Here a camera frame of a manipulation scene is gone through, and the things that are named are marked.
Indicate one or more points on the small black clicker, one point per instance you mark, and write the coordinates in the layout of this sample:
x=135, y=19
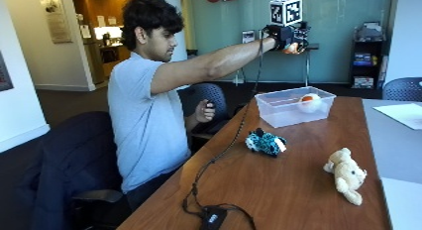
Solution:
x=211, y=104

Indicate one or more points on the orange and white plush toy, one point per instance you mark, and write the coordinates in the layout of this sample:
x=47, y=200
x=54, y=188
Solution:
x=291, y=49

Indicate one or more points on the tall side table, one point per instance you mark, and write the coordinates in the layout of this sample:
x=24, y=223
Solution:
x=308, y=63

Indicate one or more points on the white marker cube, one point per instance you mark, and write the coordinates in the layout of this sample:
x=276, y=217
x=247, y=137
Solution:
x=287, y=10

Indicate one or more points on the small framed sign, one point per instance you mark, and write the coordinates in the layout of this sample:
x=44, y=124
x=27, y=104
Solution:
x=248, y=36

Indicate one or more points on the person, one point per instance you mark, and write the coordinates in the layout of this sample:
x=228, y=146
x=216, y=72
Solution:
x=145, y=124

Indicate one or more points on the black bookshelf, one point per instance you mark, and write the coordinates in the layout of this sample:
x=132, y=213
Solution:
x=366, y=58

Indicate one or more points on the teal and black plush toy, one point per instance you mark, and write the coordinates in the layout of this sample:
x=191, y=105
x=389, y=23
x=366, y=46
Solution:
x=264, y=143

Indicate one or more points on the clear plastic bin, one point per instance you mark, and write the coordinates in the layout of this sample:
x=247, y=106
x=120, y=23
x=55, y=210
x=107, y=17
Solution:
x=285, y=114

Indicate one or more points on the white and orange plush ball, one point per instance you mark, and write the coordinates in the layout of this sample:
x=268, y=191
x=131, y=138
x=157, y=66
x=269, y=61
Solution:
x=310, y=103

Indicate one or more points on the blue perforated chair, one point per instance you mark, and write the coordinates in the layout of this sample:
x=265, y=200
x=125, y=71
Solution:
x=404, y=89

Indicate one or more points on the white paper sheet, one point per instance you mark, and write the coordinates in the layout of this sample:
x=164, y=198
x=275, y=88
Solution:
x=402, y=114

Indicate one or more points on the black hub box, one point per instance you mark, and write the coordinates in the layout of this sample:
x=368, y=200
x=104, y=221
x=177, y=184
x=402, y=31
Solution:
x=213, y=217

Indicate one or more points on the dark blue office chair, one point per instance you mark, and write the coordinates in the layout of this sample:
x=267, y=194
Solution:
x=75, y=170

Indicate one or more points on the beige plush bear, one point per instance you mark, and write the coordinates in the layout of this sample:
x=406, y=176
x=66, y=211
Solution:
x=348, y=173

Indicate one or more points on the dark framed picture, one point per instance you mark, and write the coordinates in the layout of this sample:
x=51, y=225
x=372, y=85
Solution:
x=4, y=73

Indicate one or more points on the wall plaque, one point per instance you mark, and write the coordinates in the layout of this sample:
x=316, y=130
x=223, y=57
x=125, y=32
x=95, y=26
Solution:
x=56, y=18

